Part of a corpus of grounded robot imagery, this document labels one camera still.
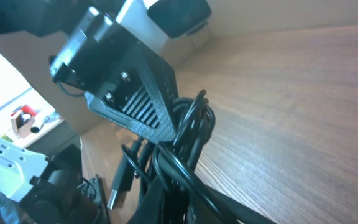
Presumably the red tape dispenser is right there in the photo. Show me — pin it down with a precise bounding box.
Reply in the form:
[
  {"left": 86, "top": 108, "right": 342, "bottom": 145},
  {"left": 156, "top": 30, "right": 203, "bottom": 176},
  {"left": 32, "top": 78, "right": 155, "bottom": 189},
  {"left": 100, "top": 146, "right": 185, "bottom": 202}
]
[{"left": 11, "top": 104, "right": 39, "bottom": 138}]

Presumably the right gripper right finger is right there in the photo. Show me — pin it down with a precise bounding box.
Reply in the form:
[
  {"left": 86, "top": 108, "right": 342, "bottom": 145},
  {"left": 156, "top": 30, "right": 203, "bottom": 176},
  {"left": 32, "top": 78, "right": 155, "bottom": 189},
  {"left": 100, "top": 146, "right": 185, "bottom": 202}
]
[{"left": 188, "top": 186, "right": 275, "bottom": 224}]

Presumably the black usb cable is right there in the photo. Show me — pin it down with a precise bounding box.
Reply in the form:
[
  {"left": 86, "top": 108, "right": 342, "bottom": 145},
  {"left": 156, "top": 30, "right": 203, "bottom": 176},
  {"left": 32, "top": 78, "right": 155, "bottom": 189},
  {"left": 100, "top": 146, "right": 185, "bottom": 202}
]
[{"left": 106, "top": 89, "right": 242, "bottom": 224}]

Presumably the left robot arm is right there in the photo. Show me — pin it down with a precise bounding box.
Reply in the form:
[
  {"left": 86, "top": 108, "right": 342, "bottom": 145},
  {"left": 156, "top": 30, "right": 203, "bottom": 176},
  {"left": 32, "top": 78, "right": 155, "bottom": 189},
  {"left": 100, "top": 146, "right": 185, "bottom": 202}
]
[{"left": 0, "top": 0, "right": 212, "bottom": 144}]

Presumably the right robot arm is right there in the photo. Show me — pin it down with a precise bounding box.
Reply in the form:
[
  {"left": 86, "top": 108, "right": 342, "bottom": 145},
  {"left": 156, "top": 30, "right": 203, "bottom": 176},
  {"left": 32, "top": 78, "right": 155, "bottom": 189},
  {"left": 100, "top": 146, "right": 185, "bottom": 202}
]
[{"left": 0, "top": 138, "right": 220, "bottom": 223}]

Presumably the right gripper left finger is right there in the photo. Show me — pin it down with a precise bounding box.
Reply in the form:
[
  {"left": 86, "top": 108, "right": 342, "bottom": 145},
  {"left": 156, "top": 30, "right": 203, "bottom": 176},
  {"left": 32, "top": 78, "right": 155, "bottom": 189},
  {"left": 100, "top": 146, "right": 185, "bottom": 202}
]
[{"left": 127, "top": 179, "right": 164, "bottom": 224}]

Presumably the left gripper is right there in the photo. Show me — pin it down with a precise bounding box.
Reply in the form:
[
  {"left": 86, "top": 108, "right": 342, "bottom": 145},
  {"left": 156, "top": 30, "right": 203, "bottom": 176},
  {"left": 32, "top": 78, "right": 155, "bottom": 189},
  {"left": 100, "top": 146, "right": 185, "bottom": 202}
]
[{"left": 50, "top": 6, "right": 178, "bottom": 144}]

